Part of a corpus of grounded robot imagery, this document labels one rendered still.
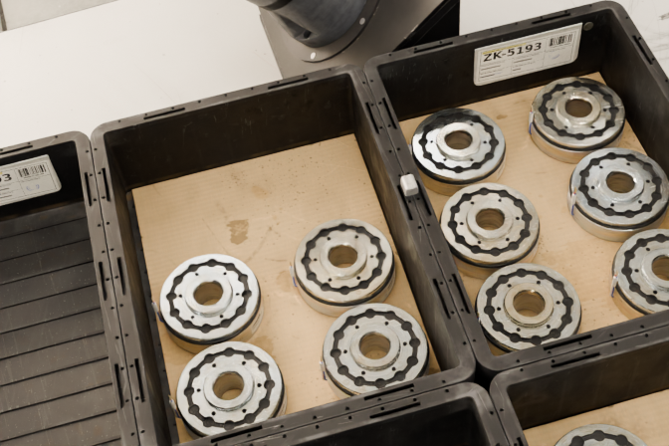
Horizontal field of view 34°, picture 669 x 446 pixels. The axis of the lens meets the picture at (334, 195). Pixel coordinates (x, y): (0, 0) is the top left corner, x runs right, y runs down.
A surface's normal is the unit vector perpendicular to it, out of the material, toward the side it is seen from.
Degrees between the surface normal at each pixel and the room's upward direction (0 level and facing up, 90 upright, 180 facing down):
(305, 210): 0
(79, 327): 0
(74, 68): 0
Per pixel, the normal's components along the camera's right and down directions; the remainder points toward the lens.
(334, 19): 0.09, 0.62
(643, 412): -0.07, -0.60
